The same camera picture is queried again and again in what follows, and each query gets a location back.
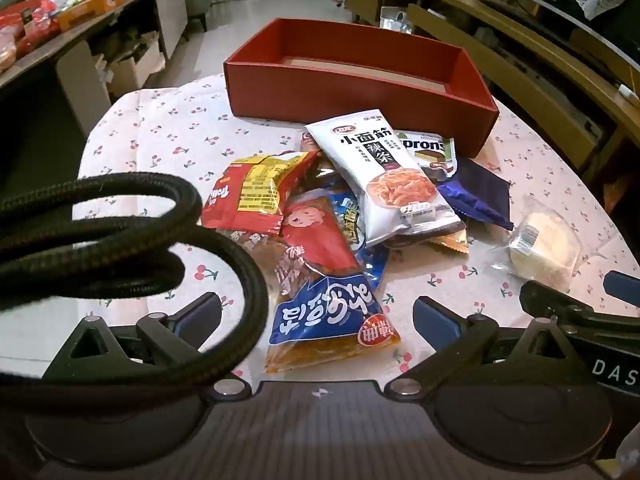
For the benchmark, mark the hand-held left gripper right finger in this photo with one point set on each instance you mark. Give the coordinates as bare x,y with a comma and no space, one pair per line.
436,316

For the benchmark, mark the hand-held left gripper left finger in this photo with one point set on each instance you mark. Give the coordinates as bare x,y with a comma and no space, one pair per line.
200,314

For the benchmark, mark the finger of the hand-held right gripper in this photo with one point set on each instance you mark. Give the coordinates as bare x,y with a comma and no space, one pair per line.
550,301
622,284

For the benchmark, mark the clear cake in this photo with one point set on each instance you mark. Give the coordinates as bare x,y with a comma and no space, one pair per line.
542,245

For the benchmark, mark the brown orange snack packet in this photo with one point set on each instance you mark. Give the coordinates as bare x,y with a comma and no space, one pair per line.
450,242

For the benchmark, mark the blue orange snack packet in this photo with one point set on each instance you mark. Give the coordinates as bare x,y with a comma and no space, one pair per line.
320,320

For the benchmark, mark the dark blue snack packet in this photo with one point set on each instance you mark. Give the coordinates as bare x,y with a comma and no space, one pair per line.
475,190

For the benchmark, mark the red yellow snack packet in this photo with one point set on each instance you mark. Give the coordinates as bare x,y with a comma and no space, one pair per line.
250,190

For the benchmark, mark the red cartoon face packet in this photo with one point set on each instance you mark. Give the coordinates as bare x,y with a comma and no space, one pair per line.
320,240

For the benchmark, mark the white snack packet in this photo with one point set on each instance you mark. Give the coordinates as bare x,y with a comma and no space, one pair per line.
385,180

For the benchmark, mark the green white wafer packet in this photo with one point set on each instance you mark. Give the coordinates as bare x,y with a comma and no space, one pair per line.
425,147

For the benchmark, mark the dark brown snack packet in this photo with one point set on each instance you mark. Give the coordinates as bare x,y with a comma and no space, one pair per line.
325,175

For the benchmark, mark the red cardboard box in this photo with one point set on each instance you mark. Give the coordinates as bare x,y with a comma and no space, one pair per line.
350,95

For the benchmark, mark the white cardboard box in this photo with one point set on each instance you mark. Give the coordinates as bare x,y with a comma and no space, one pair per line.
135,67

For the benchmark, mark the silver foil bag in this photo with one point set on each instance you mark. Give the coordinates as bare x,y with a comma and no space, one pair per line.
395,20

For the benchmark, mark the dark long side table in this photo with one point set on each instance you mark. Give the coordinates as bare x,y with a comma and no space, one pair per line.
50,55

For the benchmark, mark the orange red food packet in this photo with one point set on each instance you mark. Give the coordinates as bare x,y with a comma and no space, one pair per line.
6,55

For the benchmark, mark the orange flat box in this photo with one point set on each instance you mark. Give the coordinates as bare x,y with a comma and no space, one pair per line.
90,7

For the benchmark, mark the red plastic bag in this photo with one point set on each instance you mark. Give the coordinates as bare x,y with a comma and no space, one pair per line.
30,25

